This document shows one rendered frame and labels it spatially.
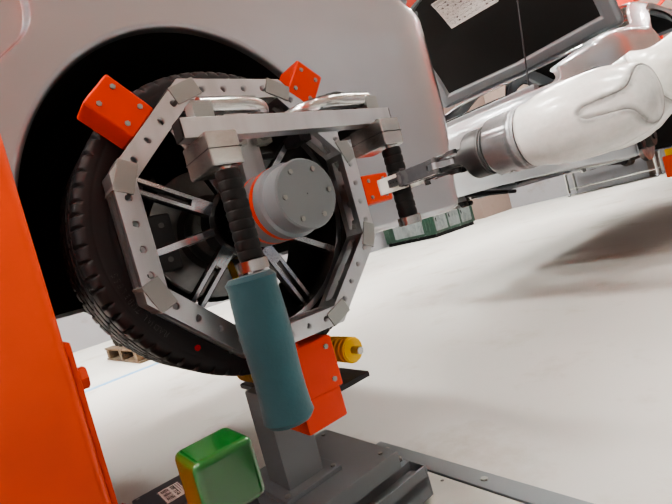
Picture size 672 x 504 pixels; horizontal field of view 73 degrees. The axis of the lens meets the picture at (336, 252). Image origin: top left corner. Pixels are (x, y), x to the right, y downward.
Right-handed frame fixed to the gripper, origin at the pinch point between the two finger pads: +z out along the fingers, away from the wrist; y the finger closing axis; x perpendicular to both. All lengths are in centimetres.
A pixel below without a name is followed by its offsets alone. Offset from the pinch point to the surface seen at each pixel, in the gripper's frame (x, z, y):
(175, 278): -6, 47, -30
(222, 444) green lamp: -17, -30, -55
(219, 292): -13, 47, -20
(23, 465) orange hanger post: -17, -15, -65
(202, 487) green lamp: -18, -31, -57
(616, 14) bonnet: 91, 52, 318
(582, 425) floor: -83, 13, 66
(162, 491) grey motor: -40, 24, -49
